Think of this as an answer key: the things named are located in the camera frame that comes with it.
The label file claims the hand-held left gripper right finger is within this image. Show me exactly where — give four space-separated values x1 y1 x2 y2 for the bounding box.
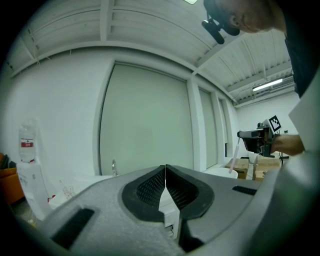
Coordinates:
165 164 263 254

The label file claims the white cup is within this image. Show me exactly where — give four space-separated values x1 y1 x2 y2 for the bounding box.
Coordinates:
203 167 239 180

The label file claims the person's right forearm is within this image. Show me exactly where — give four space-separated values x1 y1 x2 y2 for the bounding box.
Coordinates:
272 134 306 156

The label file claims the long ceiling tube light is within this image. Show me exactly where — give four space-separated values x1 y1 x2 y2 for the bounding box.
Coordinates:
251 78 284 92

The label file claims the medium grey window blind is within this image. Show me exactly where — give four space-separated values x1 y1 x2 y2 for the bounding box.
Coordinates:
198 88 219 170

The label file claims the person's dark shirt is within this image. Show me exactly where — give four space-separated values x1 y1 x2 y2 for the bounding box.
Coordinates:
283 0 320 99

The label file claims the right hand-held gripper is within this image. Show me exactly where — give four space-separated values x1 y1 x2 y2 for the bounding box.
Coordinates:
236 114 283 158

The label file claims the white water dispenser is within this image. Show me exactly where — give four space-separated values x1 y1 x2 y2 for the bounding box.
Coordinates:
15 159 54 221

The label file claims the black head-mounted camera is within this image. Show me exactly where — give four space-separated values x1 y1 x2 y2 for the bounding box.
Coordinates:
201 13 226 46

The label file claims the orange sofa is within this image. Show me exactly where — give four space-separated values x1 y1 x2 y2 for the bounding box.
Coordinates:
0 152 26 205

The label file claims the narrow grey window blind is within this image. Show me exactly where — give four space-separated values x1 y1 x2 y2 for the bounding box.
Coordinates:
218 98 229 151

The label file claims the brown cardboard box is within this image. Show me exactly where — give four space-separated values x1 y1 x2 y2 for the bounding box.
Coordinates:
251 156 282 182
224 158 250 180

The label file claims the person's head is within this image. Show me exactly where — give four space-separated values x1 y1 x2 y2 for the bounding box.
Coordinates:
203 0 287 36

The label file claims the white drawer cabinet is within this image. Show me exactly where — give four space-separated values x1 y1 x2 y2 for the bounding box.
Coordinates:
158 186 181 239

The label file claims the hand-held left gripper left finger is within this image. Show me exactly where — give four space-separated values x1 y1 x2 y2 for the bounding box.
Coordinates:
37 164 187 256

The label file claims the clear water bottle red label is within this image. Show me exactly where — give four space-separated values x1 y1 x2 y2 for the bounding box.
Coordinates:
18 118 39 164

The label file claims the pink toothbrush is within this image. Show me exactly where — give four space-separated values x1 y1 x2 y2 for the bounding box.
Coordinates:
229 138 242 174

